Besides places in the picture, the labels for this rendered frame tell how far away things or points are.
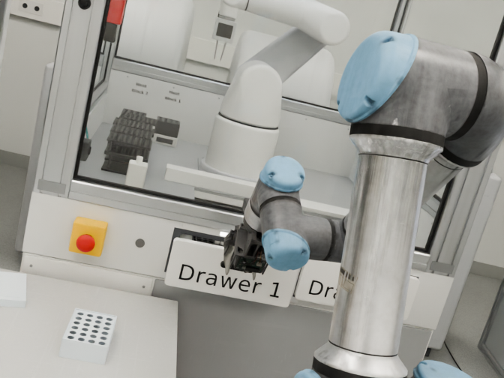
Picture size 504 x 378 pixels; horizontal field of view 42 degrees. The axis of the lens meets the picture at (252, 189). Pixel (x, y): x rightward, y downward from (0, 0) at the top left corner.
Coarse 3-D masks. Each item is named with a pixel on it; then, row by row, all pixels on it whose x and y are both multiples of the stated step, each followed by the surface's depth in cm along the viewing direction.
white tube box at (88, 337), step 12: (84, 312) 129; (96, 312) 130; (72, 324) 123; (84, 324) 125; (96, 324) 126; (108, 324) 128; (72, 336) 120; (84, 336) 120; (96, 336) 122; (108, 336) 122; (60, 348) 118; (72, 348) 118; (84, 348) 118; (96, 348) 118; (108, 348) 120; (84, 360) 119; (96, 360) 119
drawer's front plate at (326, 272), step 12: (312, 264) 153; (324, 264) 154; (336, 264) 154; (300, 276) 155; (312, 276) 154; (324, 276) 154; (336, 276) 155; (300, 288) 155; (312, 288) 155; (324, 288) 155; (336, 288) 156; (408, 288) 157; (312, 300) 156; (324, 300) 156; (408, 300) 158; (408, 312) 159
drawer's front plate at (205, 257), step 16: (176, 240) 142; (192, 240) 144; (176, 256) 143; (192, 256) 144; (208, 256) 144; (176, 272) 144; (208, 272) 145; (224, 272) 145; (240, 272) 146; (272, 272) 147; (288, 272) 147; (192, 288) 146; (208, 288) 146; (224, 288) 147; (256, 288) 147; (272, 288) 148; (288, 288) 148; (272, 304) 149; (288, 304) 149
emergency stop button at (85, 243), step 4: (80, 236) 141; (84, 236) 140; (88, 236) 141; (76, 240) 141; (80, 240) 140; (84, 240) 140; (88, 240) 140; (92, 240) 141; (76, 244) 141; (80, 244) 141; (84, 244) 141; (88, 244) 141; (92, 244) 141; (80, 248) 141; (84, 248) 141; (88, 248) 141; (92, 248) 142
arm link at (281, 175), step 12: (276, 156) 115; (264, 168) 113; (276, 168) 112; (288, 168) 113; (300, 168) 114; (264, 180) 113; (276, 180) 111; (288, 180) 111; (300, 180) 112; (264, 192) 113; (276, 192) 112; (288, 192) 112; (252, 204) 119
